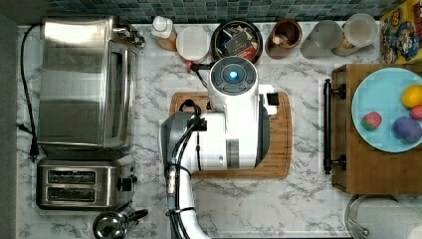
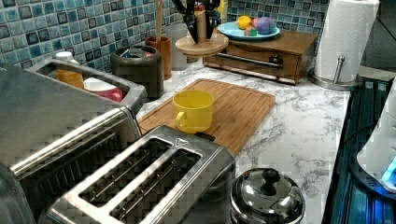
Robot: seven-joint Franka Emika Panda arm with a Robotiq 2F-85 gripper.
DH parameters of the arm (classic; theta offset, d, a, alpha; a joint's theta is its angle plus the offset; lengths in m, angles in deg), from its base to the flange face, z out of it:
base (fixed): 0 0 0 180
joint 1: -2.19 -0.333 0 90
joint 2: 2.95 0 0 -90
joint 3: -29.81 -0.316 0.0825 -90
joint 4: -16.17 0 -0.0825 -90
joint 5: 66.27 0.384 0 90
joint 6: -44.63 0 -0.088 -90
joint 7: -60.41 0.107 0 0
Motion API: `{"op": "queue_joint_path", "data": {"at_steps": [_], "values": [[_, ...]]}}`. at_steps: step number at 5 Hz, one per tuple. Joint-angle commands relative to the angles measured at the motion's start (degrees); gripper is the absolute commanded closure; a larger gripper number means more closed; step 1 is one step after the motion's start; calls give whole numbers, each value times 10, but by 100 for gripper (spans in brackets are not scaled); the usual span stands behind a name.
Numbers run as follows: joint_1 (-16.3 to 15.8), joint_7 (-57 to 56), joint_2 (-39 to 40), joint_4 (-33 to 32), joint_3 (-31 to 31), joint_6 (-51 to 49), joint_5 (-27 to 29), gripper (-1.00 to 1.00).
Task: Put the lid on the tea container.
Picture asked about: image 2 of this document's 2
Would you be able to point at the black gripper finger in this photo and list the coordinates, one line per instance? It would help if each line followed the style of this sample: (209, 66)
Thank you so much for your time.
(188, 17)
(211, 16)

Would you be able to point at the dark grey tea container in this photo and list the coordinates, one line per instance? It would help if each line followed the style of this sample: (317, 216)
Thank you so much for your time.
(142, 65)

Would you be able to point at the red white container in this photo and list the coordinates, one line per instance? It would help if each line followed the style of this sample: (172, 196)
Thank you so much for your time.
(102, 88)

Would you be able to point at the yellow cereal box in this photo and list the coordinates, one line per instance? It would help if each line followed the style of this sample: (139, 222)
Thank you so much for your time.
(222, 9)

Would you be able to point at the yellow toy lemon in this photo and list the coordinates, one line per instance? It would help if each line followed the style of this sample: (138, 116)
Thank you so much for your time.
(243, 22)

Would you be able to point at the brown wooden utensil holder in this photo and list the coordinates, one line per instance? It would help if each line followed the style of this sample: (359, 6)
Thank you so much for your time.
(163, 45)

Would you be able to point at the pink toy fruit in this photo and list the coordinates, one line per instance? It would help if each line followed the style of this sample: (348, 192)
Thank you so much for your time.
(254, 21)

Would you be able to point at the red green toy strawberry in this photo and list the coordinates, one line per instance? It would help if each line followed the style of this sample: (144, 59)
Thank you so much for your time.
(250, 31)

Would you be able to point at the purple toy fruit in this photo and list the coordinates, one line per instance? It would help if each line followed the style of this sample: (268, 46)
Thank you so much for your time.
(265, 26)

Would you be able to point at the wooden drawer box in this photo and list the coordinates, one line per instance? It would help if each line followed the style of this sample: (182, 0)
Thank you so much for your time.
(284, 58)

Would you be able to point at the yellow mug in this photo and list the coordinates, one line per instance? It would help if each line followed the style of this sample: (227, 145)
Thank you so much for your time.
(193, 110)

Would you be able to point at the bamboo cutting board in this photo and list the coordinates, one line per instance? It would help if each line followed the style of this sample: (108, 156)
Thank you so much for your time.
(238, 111)

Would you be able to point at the orange bottle white cap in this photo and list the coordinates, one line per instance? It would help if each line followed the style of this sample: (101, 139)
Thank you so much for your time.
(69, 77)

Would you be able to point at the steel paper towel holder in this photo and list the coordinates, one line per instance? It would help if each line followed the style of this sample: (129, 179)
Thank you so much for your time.
(335, 84)

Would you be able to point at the silver two-slot toaster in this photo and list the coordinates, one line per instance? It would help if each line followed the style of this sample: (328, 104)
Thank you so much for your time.
(165, 177)

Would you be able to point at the silver toaster oven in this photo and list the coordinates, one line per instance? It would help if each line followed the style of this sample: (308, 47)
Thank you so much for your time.
(53, 135)

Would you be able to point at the shiny steel kettle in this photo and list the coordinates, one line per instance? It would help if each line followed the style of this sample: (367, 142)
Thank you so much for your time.
(265, 196)

